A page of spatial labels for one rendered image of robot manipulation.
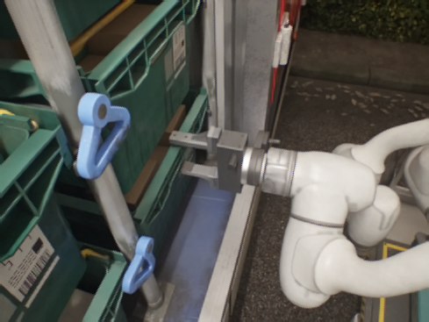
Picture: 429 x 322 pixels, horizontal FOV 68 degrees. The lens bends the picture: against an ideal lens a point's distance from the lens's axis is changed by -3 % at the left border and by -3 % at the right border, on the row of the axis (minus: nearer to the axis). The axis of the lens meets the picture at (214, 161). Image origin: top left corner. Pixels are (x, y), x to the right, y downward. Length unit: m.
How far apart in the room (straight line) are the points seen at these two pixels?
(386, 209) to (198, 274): 0.45
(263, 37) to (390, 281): 0.52
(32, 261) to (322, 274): 0.44
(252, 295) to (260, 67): 0.98
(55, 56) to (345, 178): 0.49
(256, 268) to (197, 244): 0.72
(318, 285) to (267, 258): 0.94
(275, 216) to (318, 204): 1.06
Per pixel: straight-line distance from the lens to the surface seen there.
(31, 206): 0.33
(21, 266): 0.38
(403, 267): 0.53
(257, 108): 0.84
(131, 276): 0.52
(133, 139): 0.53
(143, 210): 0.58
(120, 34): 0.61
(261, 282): 1.49
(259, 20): 0.73
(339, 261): 0.60
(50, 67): 0.32
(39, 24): 0.31
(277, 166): 0.61
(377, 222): 0.85
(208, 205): 0.89
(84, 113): 0.33
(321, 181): 0.61
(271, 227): 1.62
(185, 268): 0.80
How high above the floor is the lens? 1.36
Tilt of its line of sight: 46 degrees down
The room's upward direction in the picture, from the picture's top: 2 degrees counter-clockwise
